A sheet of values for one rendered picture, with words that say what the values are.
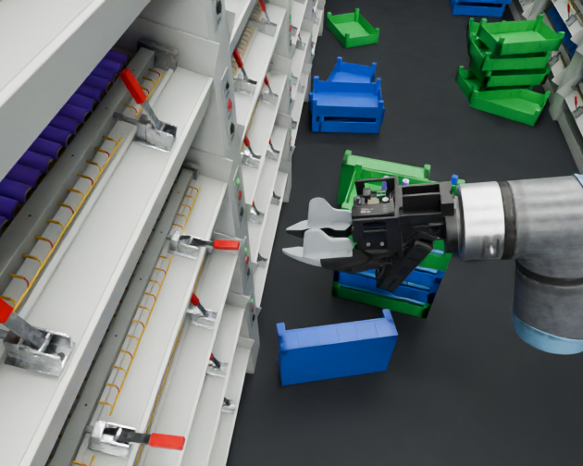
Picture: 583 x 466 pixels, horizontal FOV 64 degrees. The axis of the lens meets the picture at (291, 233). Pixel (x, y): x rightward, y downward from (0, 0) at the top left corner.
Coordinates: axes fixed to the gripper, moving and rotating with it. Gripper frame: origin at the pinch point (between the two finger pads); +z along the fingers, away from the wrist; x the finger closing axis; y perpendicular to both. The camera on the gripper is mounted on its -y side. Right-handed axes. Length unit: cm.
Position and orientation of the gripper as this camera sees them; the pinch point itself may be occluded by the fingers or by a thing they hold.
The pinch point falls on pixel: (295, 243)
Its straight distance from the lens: 61.9
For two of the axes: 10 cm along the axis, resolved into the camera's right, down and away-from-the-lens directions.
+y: -2.3, -6.8, -7.0
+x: -1.4, 7.3, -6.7
